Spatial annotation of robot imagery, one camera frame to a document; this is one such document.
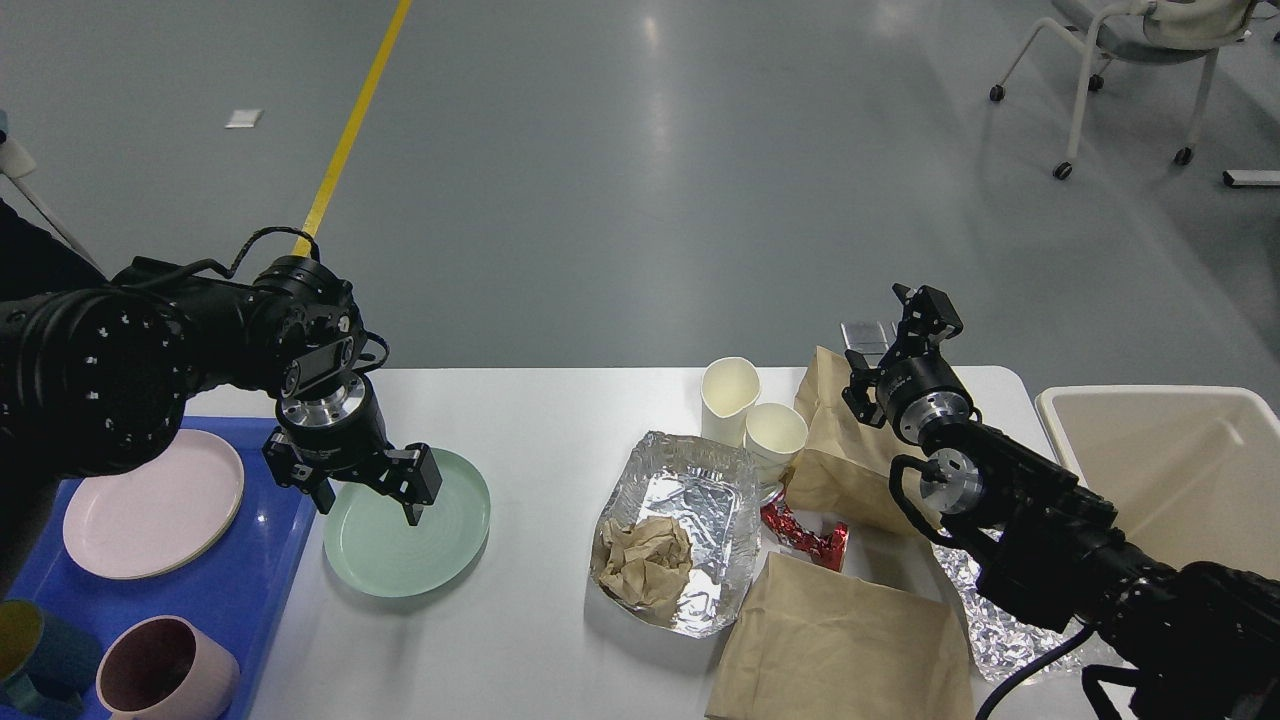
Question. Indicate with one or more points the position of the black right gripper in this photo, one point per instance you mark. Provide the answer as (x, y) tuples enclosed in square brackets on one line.
[(919, 387)]

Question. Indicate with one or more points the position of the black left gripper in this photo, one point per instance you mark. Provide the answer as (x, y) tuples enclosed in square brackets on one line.
[(342, 437)]

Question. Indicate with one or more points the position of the mint green plate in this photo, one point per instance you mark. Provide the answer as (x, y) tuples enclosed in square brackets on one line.
[(371, 547)]

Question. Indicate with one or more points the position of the teal mug yellow inside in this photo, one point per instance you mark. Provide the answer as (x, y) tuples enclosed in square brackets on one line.
[(47, 664)]

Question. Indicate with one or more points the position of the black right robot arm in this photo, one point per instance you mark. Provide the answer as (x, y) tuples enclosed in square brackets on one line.
[(1200, 642)]

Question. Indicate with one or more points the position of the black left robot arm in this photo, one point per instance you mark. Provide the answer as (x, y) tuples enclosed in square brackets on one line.
[(96, 381)]

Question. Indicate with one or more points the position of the grey metal floor plate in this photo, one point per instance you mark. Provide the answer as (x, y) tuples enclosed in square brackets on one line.
[(870, 341)]

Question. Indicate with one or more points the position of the brown paper bag rear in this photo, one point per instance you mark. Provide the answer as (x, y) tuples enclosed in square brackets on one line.
[(844, 466)]

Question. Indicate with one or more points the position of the brown paper bag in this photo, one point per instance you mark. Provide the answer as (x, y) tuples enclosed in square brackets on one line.
[(811, 643), (844, 466)]

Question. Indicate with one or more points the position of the short white paper cup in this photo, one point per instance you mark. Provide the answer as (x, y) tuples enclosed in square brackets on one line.
[(774, 435)]

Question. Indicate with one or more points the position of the blue plastic tray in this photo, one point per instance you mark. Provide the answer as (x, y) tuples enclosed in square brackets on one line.
[(235, 592)]

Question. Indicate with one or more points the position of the tall white paper cup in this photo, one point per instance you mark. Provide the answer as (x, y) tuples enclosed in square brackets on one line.
[(729, 387)]

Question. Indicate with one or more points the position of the red foil wrapper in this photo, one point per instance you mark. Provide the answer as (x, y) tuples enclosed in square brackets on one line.
[(826, 551)]

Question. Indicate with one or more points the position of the pink plate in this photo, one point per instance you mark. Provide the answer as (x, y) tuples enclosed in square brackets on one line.
[(157, 518)]

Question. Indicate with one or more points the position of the aluminium foil tray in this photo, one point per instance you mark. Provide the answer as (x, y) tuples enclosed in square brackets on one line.
[(712, 491)]

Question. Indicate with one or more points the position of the pink mug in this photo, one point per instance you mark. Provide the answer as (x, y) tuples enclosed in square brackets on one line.
[(166, 668)]

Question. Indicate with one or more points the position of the brown paper bag front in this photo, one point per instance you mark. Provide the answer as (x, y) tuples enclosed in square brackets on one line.
[(811, 643)]

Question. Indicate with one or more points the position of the crumpled brown paper napkin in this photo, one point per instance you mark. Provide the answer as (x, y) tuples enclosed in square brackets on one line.
[(646, 564)]

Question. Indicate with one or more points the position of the crumpled aluminium foil sheet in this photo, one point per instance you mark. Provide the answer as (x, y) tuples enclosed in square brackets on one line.
[(999, 644)]

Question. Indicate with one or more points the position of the beige plastic bin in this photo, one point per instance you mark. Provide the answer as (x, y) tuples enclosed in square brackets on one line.
[(1193, 471)]

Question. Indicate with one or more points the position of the white bar on floor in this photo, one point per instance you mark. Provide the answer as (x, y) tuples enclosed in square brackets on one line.
[(1251, 178)]

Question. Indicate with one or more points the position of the person in dark clothes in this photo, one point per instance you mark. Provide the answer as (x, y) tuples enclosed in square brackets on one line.
[(34, 262)]

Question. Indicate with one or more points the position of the grey office chair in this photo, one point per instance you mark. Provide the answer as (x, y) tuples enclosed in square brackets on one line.
[(1157, 33)]

